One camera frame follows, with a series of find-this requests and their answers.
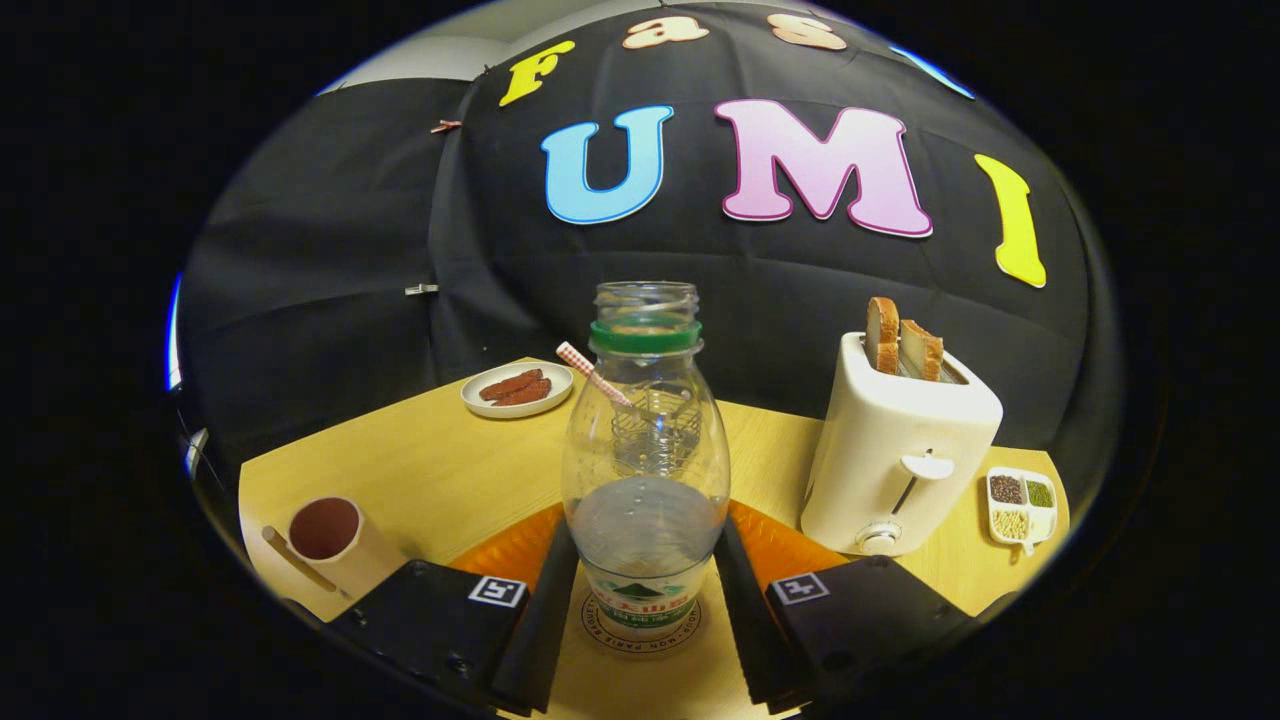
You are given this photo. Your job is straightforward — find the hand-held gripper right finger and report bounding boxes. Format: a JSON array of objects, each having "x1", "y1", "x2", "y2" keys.
[{"x1": 712, "y1": 500, "x2": 976, "y2": 716}]

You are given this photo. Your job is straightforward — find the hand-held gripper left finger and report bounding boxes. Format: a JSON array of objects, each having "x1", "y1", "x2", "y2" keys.
[{"x1": 325, "y1": 503, "x2": 581, "y2": 716}]

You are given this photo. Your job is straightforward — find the round wooden coaster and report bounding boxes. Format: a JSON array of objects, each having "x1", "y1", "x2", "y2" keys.
[{"x1": 580, "y1": 590, "x2": 703, "y2": 656}]

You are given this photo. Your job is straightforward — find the clear plastic juice bottle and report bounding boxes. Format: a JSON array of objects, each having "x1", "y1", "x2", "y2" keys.
[{"x1": 562, "y1": 281, "x2": 732, "y2": 641}]

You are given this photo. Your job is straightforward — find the beige cup with wooden handle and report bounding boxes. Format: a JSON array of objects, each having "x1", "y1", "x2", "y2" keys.
[{"x1": 262, "y1": 496, "x2": 411, "y2": 601}]

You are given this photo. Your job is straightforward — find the wooden table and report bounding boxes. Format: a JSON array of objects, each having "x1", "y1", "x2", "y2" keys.
[{"x1": 238, "y1": 357, "x2": 1071, "y2": 720}]

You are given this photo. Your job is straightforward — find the white toaster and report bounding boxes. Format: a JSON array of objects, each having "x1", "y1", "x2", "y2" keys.
[{"x1": 800, "y1": 331, "x2": 1004, "y2": 557}]

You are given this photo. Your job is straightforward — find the small white plate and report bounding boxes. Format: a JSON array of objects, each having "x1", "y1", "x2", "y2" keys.
[{"x1": 461, "y1": 361, "x2": 575, "y2": 419}]

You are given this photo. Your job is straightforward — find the red checkered straw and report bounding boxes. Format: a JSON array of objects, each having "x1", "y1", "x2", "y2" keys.
[{"x1": 556, "y1": 342, "x2": 633, "y2": 408}]

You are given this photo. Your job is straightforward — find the white divided dish with beans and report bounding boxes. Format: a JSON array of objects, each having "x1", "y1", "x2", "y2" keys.
[{"x1": 986, "y1": 466, "x2": 1058, "y2": 556}]

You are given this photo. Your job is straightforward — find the black backdrop cloth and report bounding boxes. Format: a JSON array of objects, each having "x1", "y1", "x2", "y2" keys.
[{"x1": 175, "y1": 0, "x2": 1111, "y2": 561}]

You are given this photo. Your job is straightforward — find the wire mesh holder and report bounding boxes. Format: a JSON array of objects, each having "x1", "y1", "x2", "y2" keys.
[{"x1": 610, "y1": 385, "x2": 701, "y2": 476}]

